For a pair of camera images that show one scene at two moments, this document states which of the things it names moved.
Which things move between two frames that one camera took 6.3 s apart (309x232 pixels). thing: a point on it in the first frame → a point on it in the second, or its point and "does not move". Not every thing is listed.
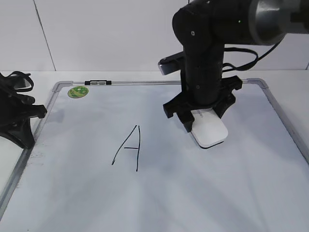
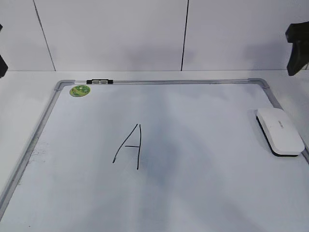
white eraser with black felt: (208, 129) → (283, 137)
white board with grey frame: (104, 158) does not move
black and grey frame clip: (98, 82) does not move
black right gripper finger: (187, 119) → (298, 34)
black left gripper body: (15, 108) → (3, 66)
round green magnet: (77, 92) does not move
